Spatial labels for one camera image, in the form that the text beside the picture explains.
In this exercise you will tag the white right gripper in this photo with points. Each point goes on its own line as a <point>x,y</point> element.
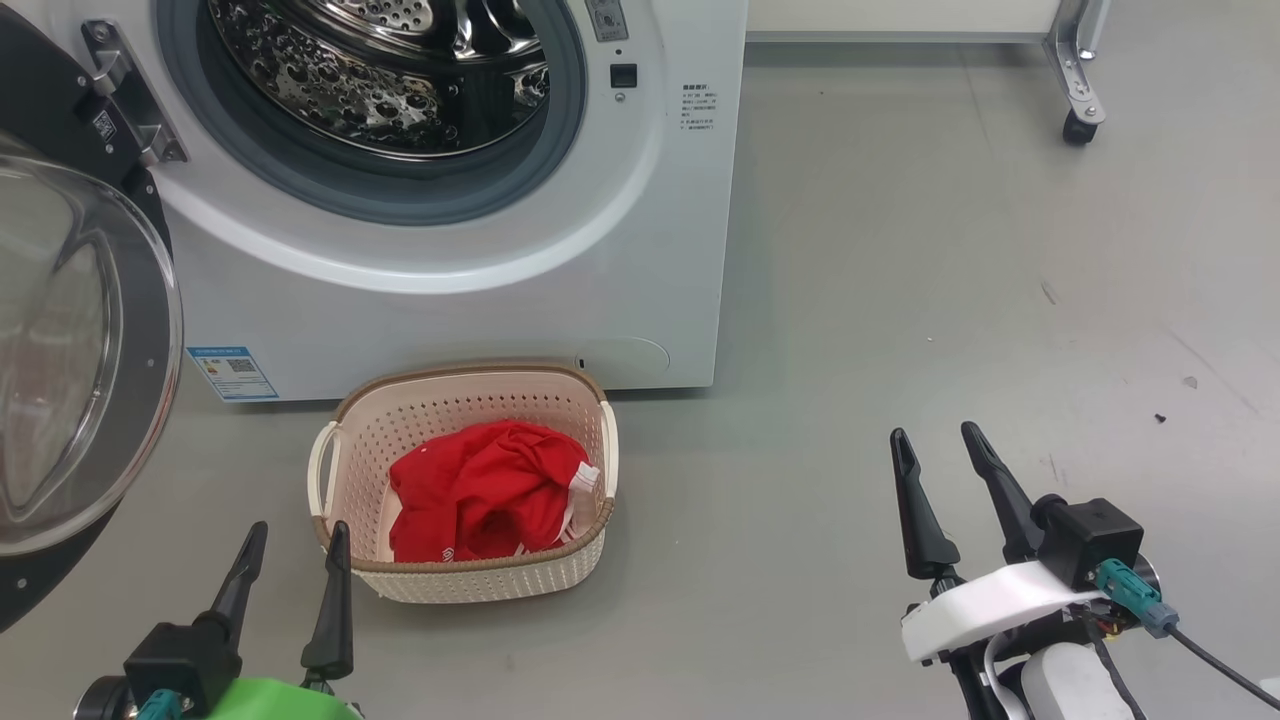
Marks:
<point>990,600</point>

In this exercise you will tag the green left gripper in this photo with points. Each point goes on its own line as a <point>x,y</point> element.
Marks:
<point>280,700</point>

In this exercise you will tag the red white-striped garment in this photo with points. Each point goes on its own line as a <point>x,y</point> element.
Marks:
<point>480,490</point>

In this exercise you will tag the grey washing machine door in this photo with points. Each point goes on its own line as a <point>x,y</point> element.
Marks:
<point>140,420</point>

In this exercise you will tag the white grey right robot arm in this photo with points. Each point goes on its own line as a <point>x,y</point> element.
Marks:
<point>1070,690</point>

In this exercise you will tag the cream perforated laundry basket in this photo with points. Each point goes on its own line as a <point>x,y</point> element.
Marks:
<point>480,585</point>

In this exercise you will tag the white front-load washing machine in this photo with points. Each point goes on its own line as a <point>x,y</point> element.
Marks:
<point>450,320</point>

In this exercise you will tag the white partition panel on casters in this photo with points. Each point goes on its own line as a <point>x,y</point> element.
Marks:
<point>1075,70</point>

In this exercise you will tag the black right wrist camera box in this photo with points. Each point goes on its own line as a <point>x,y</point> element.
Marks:
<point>1095,540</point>

